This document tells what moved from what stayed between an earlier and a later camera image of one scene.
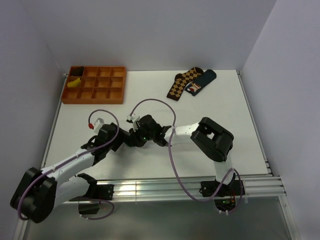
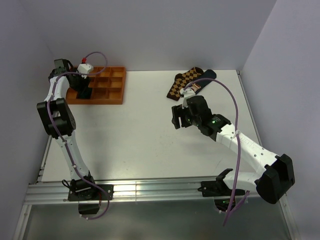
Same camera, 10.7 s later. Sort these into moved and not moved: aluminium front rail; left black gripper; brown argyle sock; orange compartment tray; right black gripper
Moved: left black gripper; right black gripper
Not moved: aluminium front rail; brown argyle sock; orange compartment tray
